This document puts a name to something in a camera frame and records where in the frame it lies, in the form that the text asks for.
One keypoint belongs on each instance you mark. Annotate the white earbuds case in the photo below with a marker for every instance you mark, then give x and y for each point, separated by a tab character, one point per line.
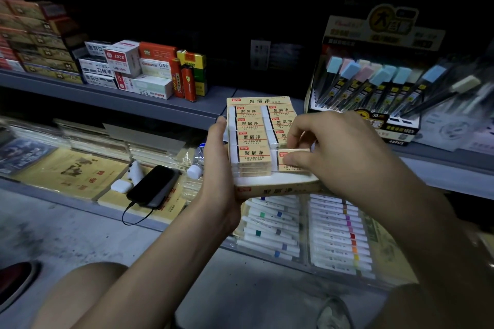
121	186

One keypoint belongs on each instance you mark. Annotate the yellow calligraphy paper pack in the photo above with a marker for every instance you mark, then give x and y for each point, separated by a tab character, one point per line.
169	211
71	172

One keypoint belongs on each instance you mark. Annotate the red slim box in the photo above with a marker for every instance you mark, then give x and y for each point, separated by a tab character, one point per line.
188	84
177	78

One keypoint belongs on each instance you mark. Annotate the yellow box red label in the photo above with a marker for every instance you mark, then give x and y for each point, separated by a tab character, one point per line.
191	59

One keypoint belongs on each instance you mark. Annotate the rows of erasers in sleeves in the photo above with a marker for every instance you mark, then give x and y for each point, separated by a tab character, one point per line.
251	136

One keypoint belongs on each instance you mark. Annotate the white staple box red label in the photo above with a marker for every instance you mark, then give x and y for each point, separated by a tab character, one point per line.
122	59

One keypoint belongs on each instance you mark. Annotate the person's right leg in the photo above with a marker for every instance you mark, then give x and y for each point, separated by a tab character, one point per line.
409	309

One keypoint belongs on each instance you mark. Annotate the pencil lead display box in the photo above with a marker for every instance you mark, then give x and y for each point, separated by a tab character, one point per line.
386	28

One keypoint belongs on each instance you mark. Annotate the white wall label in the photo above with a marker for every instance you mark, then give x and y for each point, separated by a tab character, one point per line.
259	55

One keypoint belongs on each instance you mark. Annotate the person's right hand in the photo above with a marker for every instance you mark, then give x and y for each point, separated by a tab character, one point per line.
347	151

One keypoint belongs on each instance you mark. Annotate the person's left thumb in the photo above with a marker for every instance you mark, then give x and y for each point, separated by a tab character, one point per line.
222	140

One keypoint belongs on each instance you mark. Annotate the person's left leg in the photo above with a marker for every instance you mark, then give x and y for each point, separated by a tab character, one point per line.
77	298

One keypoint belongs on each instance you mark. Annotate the white charger plug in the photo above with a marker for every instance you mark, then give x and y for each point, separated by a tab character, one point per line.
136	172

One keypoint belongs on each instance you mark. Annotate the small white red staple box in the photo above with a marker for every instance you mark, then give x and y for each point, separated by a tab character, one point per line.
124	82

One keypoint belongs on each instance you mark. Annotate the person's leg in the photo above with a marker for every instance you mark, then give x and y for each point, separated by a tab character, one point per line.
409	309
77	298

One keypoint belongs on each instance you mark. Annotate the stack of brown flat boxes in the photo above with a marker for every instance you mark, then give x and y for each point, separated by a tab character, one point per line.
36	41

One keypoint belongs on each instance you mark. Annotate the single yellow eraser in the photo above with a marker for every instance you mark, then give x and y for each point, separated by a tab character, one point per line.
283	167

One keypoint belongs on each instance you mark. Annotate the dark printed book pack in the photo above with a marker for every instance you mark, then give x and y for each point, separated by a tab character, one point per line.
23	153

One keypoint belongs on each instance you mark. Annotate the yellow eraser display box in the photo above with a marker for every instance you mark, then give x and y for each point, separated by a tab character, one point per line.
270	185

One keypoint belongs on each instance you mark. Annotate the grey metal shelf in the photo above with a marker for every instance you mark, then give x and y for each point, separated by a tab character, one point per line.
154	103

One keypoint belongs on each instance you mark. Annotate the row of pencil lead tubes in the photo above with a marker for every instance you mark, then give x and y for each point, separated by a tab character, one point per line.
386	86

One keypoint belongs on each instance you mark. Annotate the dark grey shoe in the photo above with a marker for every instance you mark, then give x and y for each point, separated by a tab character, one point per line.
334	315

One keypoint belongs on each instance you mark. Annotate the white pencil lead refill box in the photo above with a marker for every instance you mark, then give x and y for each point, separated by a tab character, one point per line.
155	68
154	86

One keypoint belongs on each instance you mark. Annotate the person's left hand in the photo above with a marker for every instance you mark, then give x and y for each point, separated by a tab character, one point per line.
220	186

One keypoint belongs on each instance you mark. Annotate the row of plastic wrapped notebooks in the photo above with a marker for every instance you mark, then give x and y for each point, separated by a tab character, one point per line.
96	140

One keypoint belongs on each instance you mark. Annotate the person's right thumb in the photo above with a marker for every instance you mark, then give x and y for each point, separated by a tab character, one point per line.
299	160

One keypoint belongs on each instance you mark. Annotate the person's right forearm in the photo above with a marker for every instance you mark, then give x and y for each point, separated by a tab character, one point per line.
424	247

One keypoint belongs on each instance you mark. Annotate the orange stationery box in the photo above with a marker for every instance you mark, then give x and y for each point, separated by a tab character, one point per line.
157	51

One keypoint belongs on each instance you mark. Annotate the green small box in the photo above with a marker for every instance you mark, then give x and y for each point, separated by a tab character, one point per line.
200	75

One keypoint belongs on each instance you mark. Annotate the yellow small box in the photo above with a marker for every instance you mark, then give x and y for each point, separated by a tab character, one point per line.
201	88

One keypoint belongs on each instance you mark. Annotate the black smartphone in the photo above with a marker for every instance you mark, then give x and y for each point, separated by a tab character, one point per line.
153	186

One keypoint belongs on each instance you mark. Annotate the pack of white paint tubes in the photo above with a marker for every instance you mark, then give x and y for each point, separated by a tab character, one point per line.
339	240
270	232

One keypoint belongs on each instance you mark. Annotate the white and blue staple box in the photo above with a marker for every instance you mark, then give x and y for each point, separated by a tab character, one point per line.
99	80
94	48
94	66

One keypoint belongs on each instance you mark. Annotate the person's left forearm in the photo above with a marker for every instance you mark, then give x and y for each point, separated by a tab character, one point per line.
162	267

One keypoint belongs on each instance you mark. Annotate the clear plastic water bottle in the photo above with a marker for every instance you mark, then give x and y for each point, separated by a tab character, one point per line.
197	163

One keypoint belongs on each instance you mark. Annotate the white printed paper sheets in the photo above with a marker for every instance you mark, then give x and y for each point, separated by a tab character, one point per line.
459	132

